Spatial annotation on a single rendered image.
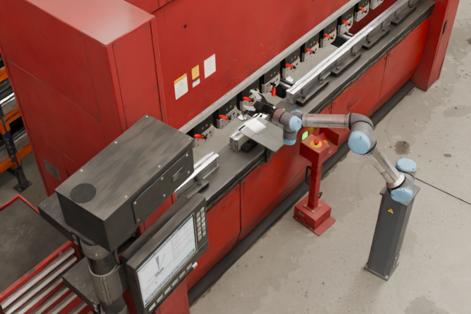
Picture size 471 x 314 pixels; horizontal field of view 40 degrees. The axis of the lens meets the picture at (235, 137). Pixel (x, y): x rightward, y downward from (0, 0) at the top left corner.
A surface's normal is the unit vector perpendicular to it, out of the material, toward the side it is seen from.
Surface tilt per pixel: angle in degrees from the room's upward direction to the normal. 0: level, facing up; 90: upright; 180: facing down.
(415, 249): 0
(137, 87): 90
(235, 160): 0
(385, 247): 90
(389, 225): 90
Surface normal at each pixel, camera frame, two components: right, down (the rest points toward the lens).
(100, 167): -0.01, -0.72
